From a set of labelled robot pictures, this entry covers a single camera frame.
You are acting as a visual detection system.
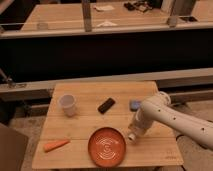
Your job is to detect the orange carrot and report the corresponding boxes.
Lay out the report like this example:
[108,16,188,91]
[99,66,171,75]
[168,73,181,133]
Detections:
[43,140,69,152]

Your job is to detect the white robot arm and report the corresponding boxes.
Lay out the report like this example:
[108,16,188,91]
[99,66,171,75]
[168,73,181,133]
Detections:
[132,91,213,150]

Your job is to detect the black rectangular block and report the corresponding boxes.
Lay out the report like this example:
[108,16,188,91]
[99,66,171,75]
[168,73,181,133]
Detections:
[98,98,115,114]

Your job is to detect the blue sponge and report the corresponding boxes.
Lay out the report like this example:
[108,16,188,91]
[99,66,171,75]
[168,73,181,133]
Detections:
[129,100,141,112]

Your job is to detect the brown cardboard box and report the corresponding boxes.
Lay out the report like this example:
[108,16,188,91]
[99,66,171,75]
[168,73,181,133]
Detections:
[0,123,28,171]

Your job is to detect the metal post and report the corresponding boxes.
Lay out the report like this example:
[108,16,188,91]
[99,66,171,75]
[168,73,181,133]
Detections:
[82,0,92,32]

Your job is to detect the white plastic cup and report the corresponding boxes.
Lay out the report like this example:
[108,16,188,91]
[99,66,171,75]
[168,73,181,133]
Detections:
[58,94,76,117]

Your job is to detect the orange ceramic bowl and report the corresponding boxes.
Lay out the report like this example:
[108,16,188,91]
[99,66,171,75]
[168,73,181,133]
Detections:
[88,127,126,168]

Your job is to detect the small clear cup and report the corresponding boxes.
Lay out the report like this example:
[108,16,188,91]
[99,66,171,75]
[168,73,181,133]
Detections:
[37,21,48,30]

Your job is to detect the white paper sheet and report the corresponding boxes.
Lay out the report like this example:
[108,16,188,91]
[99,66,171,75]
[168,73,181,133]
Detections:
[93,5,115,12]

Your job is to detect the white plastic bottle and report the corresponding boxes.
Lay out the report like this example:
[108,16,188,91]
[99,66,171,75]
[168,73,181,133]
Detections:
[128,110,142,142]

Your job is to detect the black tools pile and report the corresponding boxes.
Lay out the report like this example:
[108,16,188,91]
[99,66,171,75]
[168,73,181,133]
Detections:
[123,0,156,13]

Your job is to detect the wooden board table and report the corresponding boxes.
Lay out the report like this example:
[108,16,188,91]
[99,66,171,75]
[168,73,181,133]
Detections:
[32,81,183,169]

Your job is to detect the white crumpled paper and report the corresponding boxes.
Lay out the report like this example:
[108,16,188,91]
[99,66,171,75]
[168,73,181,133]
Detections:
[97,20,117,27]

